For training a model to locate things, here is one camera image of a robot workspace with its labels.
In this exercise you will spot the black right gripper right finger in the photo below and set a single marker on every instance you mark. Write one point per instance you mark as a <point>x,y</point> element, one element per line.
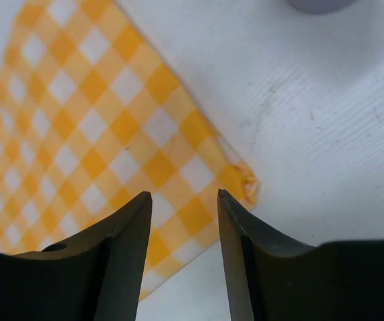
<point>271,276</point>

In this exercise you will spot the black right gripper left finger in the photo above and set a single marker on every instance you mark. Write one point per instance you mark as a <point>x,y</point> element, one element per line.
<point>95,274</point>

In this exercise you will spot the yellow white checkered cloth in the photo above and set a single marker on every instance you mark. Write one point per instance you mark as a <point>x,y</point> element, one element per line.
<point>90,116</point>

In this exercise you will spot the lavender paper cup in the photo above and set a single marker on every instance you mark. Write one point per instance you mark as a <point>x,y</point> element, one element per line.
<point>320,7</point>

